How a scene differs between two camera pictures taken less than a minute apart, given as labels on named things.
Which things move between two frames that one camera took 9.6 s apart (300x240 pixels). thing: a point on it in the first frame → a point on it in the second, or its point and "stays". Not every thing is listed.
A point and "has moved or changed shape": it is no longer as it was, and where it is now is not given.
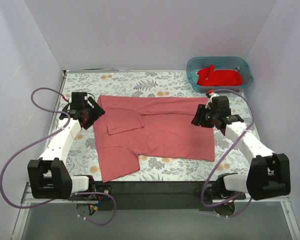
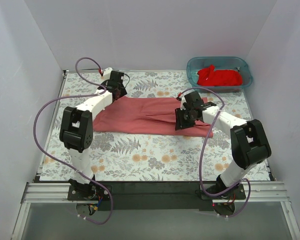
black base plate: (153, 195) stays
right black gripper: (198, 115) → (181, 118)
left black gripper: (94, 110) → (120, 91)
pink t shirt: (157, 127) has moved or changed shape
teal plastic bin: (205, 73) stays
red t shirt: (209, 76) stays
